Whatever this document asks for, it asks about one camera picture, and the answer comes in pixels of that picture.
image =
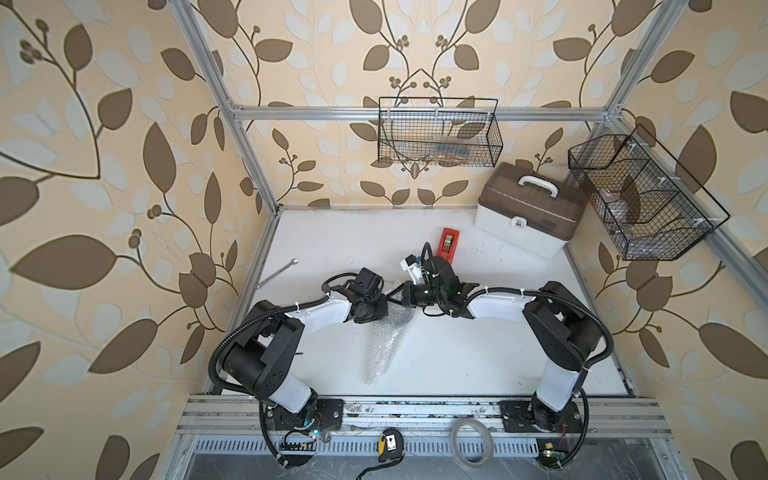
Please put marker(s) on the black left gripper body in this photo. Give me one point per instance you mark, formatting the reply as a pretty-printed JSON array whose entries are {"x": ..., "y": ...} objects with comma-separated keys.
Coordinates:
[{"x": 374, "y": 308}]

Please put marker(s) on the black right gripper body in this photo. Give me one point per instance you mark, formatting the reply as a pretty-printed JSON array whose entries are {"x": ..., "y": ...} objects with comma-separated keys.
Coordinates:
[{"x": 420, "y": 295}]

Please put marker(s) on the clear bubble wrap sheet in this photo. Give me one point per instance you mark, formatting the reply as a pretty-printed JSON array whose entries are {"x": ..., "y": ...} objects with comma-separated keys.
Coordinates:
[{"x": 385, "y": 338}]

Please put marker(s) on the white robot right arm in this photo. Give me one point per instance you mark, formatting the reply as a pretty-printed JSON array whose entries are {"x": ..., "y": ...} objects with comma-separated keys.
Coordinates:
[{"x": 572, "y": 337}]

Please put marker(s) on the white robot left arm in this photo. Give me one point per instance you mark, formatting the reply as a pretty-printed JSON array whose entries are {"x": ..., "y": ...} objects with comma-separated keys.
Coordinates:
[{"x": 256, "y": 357}]

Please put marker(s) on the red tape dispenser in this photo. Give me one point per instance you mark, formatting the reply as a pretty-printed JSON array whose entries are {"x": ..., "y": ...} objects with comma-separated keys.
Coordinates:
[{"x": 448, "y": 255}]

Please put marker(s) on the silver wrench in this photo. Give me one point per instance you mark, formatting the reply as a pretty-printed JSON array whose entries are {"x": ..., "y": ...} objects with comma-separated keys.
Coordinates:
[{"x": 262, "y": 282}]

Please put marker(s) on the white brown storage box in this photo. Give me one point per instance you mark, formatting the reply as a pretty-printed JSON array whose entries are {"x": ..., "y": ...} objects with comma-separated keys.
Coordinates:
[{"x": 529, "y": 211}]

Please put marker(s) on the yellow black tape measure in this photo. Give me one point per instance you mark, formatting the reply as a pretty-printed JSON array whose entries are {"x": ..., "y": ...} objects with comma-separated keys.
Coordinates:
[{"x": 391, "y": 446}]

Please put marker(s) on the clear packing tape roll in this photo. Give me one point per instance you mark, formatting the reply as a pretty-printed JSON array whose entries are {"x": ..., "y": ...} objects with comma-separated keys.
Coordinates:
[{"x": 471, "y": 443}]

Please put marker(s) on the black wire basket back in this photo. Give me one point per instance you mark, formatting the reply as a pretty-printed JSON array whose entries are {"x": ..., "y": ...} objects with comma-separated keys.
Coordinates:
[{"x": 439, "y": 131}]

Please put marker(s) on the black wire basket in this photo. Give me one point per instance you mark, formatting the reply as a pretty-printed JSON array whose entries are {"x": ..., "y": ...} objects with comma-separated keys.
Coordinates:
[
  {"x": 653, "y": 207},
  {"x": 439, "y": 131}
]

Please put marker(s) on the black wire basket right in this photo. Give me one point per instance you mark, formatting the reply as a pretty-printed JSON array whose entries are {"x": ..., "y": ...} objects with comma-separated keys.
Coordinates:
[{"x": 653, "y": 207}]

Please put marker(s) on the aluminium frame rail front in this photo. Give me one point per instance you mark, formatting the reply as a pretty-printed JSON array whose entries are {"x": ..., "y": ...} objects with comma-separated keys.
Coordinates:
[{"x": 351, "y": 426}]

